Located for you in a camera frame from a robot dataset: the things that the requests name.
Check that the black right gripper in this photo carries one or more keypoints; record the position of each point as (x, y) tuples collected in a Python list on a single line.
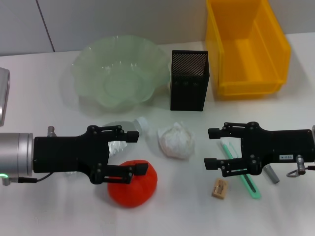
[(283, 145)]

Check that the green utility knife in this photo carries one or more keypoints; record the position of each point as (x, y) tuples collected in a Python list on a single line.
[(251, 189)]

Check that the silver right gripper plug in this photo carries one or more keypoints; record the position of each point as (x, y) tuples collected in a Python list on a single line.
[(301, 163)]

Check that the grey pen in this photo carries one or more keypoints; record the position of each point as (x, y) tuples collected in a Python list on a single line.
[(272, 175)]

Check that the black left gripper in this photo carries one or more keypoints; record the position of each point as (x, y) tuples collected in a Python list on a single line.
[(64, 153)]

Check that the green glass fruit bowl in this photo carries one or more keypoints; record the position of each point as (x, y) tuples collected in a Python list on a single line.
[(118, 73)]

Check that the white paper ball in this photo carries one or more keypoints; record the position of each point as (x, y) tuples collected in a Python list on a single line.
[(176, 141)]

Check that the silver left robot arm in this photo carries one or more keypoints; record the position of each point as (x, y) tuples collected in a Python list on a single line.
[(17, 155)]

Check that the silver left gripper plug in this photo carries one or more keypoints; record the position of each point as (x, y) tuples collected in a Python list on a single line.
[(51, 130)]

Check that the beige eraser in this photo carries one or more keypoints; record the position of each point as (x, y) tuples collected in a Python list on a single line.
[(219, 188)]

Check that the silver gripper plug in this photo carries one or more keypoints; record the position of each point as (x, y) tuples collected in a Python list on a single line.
[(51, 130), (301, 163)]

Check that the black mesh pen holder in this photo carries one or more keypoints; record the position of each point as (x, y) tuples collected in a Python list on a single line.
[(188, 96)]

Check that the clear green-label water bottle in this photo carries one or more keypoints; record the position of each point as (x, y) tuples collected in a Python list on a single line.
[(144, 124)]

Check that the yellow plastic bin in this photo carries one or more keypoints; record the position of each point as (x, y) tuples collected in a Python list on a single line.
[(248, 64)]

